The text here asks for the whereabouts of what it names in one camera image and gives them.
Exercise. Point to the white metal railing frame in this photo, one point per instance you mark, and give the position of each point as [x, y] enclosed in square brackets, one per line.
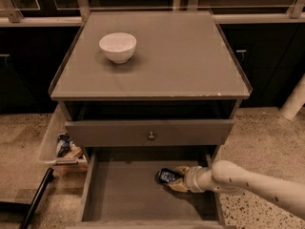
[43, 12]

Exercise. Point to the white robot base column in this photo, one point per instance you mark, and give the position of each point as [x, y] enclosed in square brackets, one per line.
[295, 101]

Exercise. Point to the clear plastic bin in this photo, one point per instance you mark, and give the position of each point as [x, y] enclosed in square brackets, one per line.
[73, 161]

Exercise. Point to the blue pepsi can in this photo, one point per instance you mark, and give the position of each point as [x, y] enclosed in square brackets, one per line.
[166, 176]

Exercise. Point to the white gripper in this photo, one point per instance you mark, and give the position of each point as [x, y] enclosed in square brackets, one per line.
[192, 177]

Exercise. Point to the open grey middle drawer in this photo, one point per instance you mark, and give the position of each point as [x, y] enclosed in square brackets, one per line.
[121, 191]

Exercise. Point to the black pole on floor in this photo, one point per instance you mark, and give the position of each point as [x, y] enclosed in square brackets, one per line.
[48, 177]

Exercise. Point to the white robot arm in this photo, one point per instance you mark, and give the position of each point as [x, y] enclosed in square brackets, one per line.
[225, 177]

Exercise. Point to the grey drawer cabinet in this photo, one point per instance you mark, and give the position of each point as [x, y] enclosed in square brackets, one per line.
[182, 69]

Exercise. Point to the closed grey top drawer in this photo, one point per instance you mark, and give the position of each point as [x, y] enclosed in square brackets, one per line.
[120, 133]

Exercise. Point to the round brass drawer knob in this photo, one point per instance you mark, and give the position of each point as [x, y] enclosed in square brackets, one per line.
[151, 136]

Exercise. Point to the white ceramic bowl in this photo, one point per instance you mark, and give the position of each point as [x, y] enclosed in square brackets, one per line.
[118, 47]

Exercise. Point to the blue snack bag in bin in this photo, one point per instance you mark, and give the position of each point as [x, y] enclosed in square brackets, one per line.
[63, 144]

